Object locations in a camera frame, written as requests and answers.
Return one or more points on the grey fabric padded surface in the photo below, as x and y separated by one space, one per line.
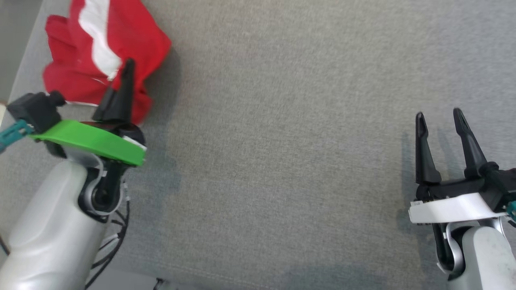
282 141

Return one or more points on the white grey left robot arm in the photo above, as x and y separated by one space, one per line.
48 233

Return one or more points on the red shorts with white stripe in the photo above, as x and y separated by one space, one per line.
141 40

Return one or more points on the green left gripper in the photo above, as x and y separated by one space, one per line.
88 139

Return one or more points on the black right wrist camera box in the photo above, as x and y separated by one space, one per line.
502 185

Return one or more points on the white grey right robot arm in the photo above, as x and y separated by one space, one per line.
483 257

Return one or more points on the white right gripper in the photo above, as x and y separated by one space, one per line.
451 209

